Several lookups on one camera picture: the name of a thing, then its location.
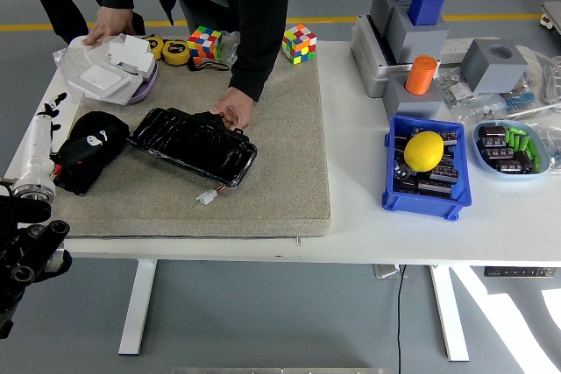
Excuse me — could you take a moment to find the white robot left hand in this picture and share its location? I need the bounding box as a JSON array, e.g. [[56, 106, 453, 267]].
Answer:
[[12, 92, 110, 190]]

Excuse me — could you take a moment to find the person's left hand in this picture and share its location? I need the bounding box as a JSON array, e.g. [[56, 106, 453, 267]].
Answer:
[[209, 87, 255, 131]]

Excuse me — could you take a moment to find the person's right hand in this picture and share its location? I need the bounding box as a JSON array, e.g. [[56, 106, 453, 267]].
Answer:
[[82, 5, 137, 46]]

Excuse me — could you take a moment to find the glossy black panel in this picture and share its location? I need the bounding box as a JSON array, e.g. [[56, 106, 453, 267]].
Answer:
[[126, 106, 259, 190]]

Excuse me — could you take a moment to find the black rag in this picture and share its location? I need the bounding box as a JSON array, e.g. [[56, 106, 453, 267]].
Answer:
[[54, 110, 131, 196]]

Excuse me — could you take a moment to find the black table control panel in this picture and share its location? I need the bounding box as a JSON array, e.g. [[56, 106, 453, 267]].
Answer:
[[483, 266, 557, 279]]

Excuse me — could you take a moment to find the white folded carton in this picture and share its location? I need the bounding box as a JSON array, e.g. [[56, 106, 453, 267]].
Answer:
[[85, 35, 157, 75]]

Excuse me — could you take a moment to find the yellow tape measure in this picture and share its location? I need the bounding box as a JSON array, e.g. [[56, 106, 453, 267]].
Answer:
[[143, 34, 166, 60], [161, 39, 191, 66]]

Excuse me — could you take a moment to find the grey-brown mat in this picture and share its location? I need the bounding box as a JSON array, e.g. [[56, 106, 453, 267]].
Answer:
[[46, 43, 332, 239]]

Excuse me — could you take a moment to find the white square box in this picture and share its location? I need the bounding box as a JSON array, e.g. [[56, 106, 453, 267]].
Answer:
[[77, 62, 135, 102]]

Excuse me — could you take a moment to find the large clear plastic bag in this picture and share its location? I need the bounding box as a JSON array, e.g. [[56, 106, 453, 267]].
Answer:
[[52, 34, 146, 106]]

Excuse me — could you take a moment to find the small clear plastic bag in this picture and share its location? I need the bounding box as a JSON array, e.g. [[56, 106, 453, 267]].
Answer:
[[217, 31, 240, 65]]

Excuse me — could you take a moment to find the colourful puzzle cube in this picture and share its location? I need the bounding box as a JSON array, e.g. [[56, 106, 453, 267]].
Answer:
[[187, 25, 224, 66], [281, 23, 319, 66]]

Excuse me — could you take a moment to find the grey holder block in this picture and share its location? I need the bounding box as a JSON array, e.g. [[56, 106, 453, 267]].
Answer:
[[382, 74, 444, 120], [369, 0, 415, 39], [386, 5, 451, 66]]

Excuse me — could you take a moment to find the white table leg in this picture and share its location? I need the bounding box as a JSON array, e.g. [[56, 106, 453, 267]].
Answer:
[[429, 265, 471, 363], [117, 258, 158, 356]]

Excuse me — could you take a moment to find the orange cylinder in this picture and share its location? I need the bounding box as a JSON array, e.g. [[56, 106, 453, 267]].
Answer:
[[404, 54, 439, 96]]

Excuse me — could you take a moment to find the yellow lemon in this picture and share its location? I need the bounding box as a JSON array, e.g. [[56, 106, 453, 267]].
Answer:
[[403, 131, 445, 173]]

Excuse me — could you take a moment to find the blue bottle-shaped block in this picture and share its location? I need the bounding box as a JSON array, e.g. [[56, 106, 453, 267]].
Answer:
[[408, 0, 445, 27]]

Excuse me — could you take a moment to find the blue plastic bin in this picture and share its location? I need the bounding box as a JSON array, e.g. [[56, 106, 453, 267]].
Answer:
[[381, 114, 473, 222]]

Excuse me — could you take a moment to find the bag of metal parts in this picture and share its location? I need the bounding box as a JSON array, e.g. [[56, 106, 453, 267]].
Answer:
[[435, 67, 475, 108]]

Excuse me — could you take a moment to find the bag of small screws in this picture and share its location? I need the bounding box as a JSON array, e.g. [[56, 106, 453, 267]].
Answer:
[[458, 93, 509, 126]]

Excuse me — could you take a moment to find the light blue tray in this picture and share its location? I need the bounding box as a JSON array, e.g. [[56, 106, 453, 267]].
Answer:
[[472, 119, 551, 180]]

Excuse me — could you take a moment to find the grey block with round hole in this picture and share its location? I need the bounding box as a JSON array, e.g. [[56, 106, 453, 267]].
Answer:
[[459, 38, 529, 95]]

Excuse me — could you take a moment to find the bag of blue resistors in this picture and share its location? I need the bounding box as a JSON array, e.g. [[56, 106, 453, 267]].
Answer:
[[503, 77, 545, 115]]

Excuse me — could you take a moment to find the thin white rod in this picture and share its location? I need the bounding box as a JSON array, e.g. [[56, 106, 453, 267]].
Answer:
[[503, 101, 561, 120]]

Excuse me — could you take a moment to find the crumpled clear bag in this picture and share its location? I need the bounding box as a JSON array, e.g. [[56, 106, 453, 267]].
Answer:
[[525, 121, 561, 174]]

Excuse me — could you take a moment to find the grey cart with red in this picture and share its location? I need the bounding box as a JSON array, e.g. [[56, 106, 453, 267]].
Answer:
[[539, 0, 561, 38]]

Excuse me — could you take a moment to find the black strap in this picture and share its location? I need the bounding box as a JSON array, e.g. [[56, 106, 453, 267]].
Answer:
[[188, 60, 231, 73]]

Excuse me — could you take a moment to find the white wire connector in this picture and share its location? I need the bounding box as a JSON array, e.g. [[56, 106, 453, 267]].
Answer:
[[195, 185, 229, 207]]

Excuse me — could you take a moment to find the light grey enclosure box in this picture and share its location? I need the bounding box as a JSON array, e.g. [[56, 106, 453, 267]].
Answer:
[[350, 14, 415, 99]]

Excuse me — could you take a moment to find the grey under-table bracket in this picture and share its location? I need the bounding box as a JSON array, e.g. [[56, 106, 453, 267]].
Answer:
[[373, 263, 409, 280]]

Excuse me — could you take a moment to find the black power cable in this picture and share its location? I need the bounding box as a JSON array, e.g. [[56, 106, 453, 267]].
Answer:
[[395, 264, 407, 374]]

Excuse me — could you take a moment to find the white cable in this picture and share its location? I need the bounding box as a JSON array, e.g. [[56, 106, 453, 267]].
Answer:
[[539, 55, 561, 106]]

